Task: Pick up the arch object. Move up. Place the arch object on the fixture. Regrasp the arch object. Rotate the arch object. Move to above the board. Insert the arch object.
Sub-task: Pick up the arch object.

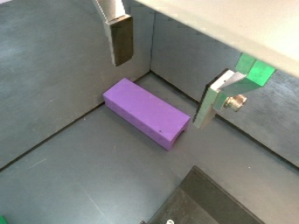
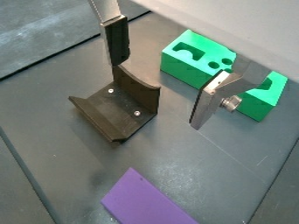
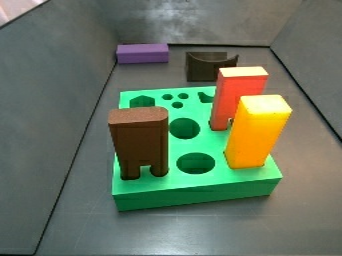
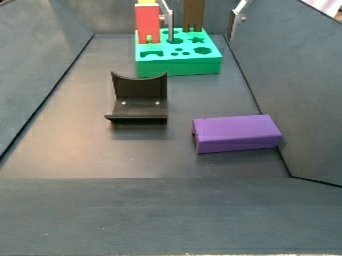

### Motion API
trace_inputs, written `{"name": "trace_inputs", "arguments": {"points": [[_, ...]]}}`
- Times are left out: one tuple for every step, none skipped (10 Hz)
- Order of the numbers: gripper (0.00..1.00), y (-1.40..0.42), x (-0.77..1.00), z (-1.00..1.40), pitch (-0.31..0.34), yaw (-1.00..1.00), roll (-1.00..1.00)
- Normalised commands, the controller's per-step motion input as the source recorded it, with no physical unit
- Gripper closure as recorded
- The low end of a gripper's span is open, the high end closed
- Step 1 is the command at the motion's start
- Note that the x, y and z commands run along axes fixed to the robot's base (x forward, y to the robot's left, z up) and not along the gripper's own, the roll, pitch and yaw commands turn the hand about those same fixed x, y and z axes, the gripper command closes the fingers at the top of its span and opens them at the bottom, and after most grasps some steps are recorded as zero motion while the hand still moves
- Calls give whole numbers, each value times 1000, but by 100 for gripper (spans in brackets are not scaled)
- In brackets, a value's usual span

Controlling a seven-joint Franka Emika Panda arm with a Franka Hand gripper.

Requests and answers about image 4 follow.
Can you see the green shape-sorter base block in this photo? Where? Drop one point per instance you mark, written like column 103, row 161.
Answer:
column 189, row 55

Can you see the red arch block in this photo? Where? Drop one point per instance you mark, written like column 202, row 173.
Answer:
column 147, row 23

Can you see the purple arch block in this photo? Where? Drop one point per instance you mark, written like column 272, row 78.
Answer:
column 225, row 134

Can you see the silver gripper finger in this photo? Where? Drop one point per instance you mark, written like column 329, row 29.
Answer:
column 169, row 18
column 235, row 18

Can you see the yellow rectangular block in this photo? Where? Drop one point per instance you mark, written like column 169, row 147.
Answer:
column 147, row 1

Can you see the black L-shaped fixture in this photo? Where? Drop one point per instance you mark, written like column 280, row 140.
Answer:
column 141, row 98

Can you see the brown double-leg block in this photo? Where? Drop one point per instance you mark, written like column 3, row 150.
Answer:
column 193, row 15

